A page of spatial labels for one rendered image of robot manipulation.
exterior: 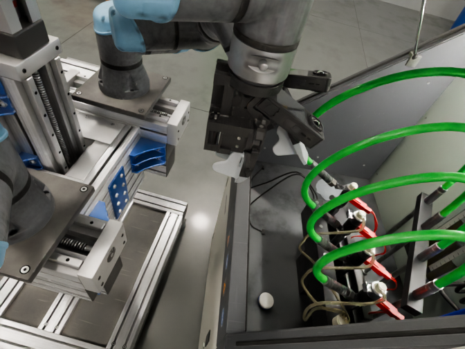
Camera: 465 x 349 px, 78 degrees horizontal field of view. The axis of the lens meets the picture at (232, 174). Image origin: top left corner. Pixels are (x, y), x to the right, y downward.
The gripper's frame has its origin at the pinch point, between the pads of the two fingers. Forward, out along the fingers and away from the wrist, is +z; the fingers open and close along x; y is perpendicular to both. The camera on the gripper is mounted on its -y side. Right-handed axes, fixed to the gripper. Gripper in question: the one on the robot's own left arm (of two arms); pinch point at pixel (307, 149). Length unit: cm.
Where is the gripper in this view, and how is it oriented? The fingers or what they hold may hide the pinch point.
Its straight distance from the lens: 62.1
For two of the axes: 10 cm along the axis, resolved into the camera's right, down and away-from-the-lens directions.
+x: -2.3, 5.5, -8.1
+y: -8.4, 3.0, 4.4
